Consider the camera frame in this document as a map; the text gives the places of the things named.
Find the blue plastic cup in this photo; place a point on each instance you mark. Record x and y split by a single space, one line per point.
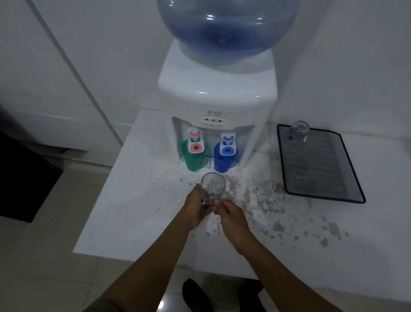
223 164

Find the person's right hand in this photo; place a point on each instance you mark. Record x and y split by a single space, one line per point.
234 225

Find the person's left shoe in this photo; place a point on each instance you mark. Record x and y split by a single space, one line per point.
194 295

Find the large blue water bottle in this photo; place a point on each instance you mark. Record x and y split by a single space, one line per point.
228 29

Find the person's left hand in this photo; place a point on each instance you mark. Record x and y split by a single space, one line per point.
194 209

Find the person's right forearm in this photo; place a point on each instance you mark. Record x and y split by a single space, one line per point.
282 279

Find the person's left forearm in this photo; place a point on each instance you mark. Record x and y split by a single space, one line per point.
151 273

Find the clear drinking glass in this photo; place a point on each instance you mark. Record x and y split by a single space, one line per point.
297 135
213 186

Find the person's right shoe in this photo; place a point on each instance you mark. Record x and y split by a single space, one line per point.
252 297

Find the white water dispenser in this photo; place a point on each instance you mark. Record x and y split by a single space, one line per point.
218 96

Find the green plastic cup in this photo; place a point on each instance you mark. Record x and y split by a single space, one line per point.
192 162

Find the person's shoe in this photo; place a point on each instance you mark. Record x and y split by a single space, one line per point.
252 297
194 295

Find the black cabinet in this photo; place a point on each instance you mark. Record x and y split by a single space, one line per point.
22 186

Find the black mesh tray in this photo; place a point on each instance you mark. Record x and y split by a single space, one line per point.
321 173

